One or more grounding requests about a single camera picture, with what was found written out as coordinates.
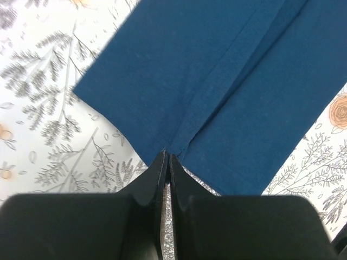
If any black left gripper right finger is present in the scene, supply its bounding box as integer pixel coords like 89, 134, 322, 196
169, 155, 338, 259

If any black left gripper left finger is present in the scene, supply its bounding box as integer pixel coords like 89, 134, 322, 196
1, 152, 166, 259

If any dark blue t shirt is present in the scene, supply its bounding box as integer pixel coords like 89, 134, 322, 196
74, 1, 346, 195

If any floral patterned table cloth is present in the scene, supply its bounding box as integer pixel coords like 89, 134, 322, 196
1, 1, 346, 259

